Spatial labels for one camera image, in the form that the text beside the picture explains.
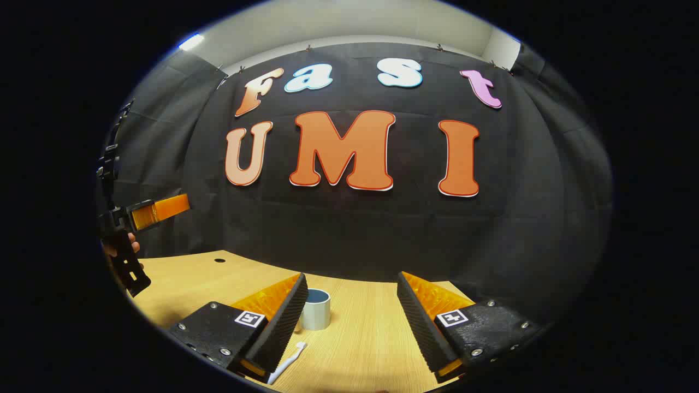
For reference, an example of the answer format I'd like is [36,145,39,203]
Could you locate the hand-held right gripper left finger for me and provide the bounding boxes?
[167,273,309,384]

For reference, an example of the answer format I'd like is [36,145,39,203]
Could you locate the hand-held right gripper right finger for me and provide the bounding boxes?
[397,271,547,383]

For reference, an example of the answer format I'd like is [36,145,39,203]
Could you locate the light blue cup wooden handle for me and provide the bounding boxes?
[299,289,331,331]

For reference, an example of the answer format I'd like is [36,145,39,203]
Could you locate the white toothbrush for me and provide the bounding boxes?
[268,342,307,384]

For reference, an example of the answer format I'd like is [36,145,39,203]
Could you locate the wooden desktop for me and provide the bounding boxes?
[128,251,476,393]

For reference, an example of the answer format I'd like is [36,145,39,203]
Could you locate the black backdrop cloth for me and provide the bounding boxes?
[101,43,612,328]

